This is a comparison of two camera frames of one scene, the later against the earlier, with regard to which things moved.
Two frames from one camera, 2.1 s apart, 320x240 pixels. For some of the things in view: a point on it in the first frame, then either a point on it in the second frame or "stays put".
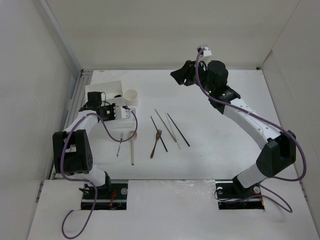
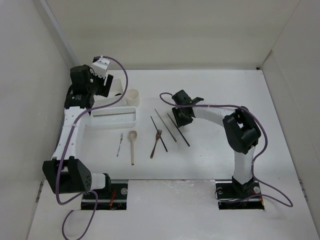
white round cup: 131,98 stays put
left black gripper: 112,107 → 104,87
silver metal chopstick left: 161,120 stays put
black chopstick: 178,129 stays put
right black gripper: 186,72 → 180,122
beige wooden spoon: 131,134 stays put
